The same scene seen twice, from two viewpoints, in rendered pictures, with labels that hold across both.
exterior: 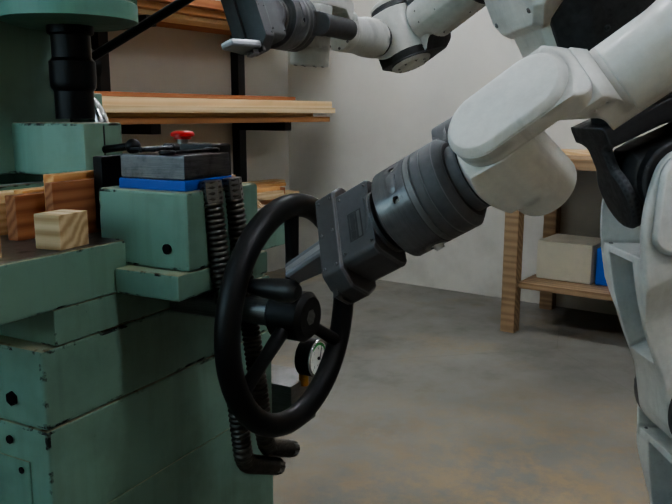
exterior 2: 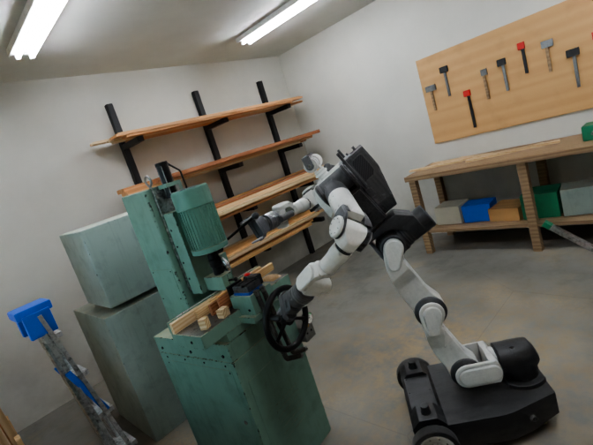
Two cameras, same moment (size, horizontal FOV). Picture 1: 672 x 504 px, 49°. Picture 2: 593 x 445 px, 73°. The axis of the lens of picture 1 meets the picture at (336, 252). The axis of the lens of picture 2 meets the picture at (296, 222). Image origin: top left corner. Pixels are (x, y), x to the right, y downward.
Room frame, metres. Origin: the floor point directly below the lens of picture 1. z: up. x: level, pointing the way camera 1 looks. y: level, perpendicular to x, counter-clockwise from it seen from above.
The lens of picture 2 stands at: (-0.73, -0.46, 1.52)
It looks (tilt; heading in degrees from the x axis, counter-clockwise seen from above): 11 degrees down; 12
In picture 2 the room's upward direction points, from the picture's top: 18 degrees counter-clockwise
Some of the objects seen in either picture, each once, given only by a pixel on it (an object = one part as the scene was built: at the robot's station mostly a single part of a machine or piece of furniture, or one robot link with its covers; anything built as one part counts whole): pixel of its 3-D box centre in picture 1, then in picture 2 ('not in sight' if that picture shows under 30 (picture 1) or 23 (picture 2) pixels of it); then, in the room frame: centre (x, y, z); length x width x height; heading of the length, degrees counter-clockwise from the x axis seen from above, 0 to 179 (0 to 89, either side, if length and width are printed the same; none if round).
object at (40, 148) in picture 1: (68, 153); (220, 282); (1.03, 0.37, 0.99); 0.14 x 0.07 x 0.09; 62
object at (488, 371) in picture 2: not in sight; (473, 364); (1.07, -0.69, 0.28); 0.21 x 0.20 x 0.13; 92
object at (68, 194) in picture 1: (120, 201); (236, 294); (0.96, 0.28, 0.93); 0.23 x 0.01 x 0.07; 152
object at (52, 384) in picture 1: (29, 311); (222, 324); (1.07, 0.46, 0.76); 0.57 x 0.45 x 0.09; 62
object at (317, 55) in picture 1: (310, 31); (280, 218); (1.24, 0.04, 1.18); 0.11 x 0.11 x 0.11; 62
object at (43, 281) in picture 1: (131, 251); (243, 306); (0.95, 0.27, 0.87); 0.61 x 0.30 x 0.06; 152
